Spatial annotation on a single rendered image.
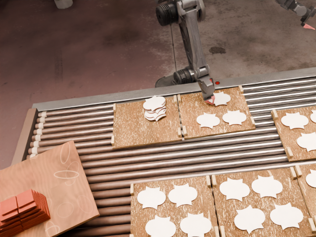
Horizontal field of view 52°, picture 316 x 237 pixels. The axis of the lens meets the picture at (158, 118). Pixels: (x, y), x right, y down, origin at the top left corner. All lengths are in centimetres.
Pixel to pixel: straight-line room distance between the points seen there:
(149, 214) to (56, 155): 61
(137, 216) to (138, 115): 67
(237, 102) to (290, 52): 203
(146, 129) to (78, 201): 59
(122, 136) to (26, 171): 56
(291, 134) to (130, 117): 94
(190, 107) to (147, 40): 236
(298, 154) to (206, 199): 55
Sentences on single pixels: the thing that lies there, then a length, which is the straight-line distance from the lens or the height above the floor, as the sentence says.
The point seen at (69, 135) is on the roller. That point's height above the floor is 91.
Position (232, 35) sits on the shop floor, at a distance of 420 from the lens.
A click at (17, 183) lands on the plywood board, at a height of 104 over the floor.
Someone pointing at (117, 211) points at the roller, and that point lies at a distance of 171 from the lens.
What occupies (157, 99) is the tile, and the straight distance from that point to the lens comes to 201.
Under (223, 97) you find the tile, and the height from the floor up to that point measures 95.
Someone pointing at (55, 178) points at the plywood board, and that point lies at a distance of 177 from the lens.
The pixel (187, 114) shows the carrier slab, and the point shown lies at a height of 94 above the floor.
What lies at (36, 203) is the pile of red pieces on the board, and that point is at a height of 117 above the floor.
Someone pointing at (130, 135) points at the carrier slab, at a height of 94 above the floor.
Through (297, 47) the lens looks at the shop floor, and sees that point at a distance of 408.
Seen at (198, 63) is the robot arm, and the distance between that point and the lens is 182.
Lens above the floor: 241
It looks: 48 degrees down
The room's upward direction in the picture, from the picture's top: 11 degrees counter-clockwise
